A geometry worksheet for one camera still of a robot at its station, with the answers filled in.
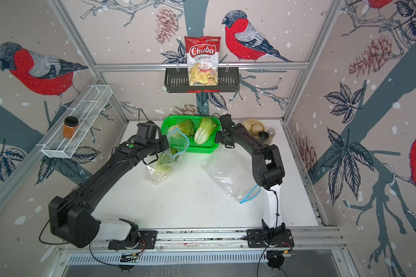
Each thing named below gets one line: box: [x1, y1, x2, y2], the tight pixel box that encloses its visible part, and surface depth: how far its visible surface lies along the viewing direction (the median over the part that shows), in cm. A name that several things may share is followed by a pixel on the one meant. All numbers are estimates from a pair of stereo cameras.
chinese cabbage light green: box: [194, 116, 218, 145], surface depth 103 cm
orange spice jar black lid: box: [62, 115, 79, 140], surface depth 67 cm
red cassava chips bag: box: [184, 35, 221, 86], surface depth 87 cm
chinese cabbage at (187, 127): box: [177, 119, 196, 138], surface depth 106 cm
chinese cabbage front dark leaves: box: [153, 146, 180, 175], surface depth 87 cm
